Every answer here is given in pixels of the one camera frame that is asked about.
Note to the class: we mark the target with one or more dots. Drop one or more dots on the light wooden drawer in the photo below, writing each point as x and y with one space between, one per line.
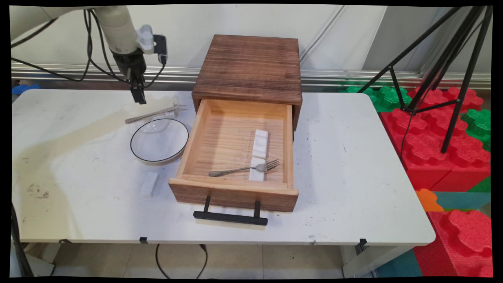
232 190

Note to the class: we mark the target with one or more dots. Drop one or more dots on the silver metal wall rail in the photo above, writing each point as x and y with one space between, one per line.
353 78

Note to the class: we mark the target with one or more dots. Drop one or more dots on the white ribbed camera mount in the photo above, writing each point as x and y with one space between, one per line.
145 39

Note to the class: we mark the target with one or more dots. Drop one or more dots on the green foam block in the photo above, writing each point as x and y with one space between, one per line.
479 125
387 97

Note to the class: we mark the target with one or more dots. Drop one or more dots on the silver metal fork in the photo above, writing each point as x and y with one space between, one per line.
235 170

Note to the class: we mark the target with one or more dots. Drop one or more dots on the black table edge clamp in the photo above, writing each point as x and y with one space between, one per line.
360 244

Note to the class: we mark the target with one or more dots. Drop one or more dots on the silver table knife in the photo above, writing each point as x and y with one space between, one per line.
149 115

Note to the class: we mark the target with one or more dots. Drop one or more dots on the dark wooden cabinet box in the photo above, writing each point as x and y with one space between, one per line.
249 67

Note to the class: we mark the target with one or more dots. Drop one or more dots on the white table leg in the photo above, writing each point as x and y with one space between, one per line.
369 263

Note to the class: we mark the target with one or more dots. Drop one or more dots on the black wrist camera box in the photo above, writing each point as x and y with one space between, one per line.
161 49

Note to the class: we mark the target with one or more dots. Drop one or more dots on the blue foam piece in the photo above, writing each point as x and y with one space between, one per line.
24 88

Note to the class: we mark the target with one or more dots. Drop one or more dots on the large red foam block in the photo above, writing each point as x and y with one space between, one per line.
428 153

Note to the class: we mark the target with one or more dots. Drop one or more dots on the white cutlery rest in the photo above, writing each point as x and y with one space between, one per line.
260 143
256 176
169 113
149 184

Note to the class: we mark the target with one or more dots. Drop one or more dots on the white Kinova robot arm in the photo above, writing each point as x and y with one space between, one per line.
116 27

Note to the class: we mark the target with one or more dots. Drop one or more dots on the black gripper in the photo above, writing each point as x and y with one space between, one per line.
131 63

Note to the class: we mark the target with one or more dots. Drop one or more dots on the orange foam piece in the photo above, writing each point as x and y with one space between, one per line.
427 200

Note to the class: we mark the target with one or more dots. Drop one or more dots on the black camera tripod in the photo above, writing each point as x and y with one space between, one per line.
467 78

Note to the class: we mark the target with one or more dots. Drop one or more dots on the teal foam mat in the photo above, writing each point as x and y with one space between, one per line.
463 200

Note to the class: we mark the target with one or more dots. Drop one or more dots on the white bowl black rim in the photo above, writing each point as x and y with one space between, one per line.
159 141

